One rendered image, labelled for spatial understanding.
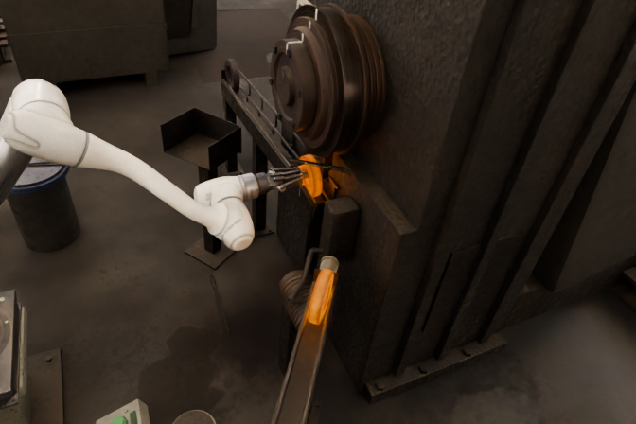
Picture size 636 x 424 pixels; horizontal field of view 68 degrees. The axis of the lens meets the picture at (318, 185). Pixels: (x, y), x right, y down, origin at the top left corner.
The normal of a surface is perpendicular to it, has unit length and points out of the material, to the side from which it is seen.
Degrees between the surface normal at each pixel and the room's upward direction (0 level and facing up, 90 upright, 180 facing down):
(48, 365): 0
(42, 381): 0
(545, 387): 0
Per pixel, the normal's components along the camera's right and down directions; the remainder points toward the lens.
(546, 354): 0.09, -0.79
